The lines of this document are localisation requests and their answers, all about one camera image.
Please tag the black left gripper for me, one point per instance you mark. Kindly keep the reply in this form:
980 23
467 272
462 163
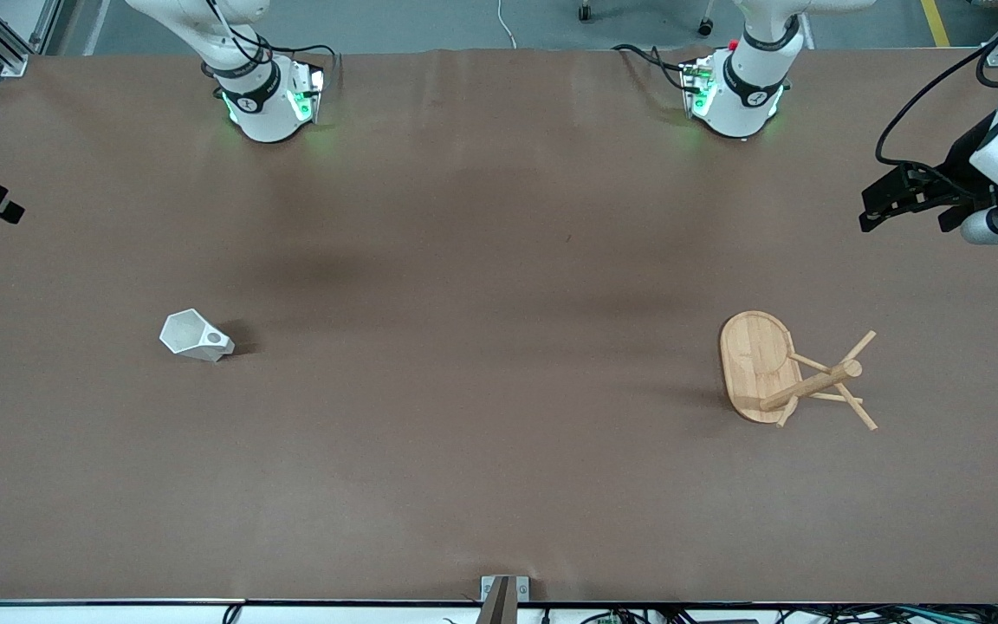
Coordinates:
963 161

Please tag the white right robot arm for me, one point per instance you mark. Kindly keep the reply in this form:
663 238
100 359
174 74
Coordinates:
256 95

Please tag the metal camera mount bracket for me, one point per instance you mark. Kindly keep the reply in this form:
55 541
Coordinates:
503 594

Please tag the brown table cover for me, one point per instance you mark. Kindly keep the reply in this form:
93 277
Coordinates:
499 390

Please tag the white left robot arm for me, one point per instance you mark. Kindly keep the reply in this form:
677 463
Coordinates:
746 87

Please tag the wooden cup rack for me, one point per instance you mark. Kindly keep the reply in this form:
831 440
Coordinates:
759 364

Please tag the black caster wheel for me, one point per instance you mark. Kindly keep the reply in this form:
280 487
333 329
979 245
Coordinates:
585 12
706 28

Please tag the white faceted cup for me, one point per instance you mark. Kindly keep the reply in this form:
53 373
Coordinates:
187 336

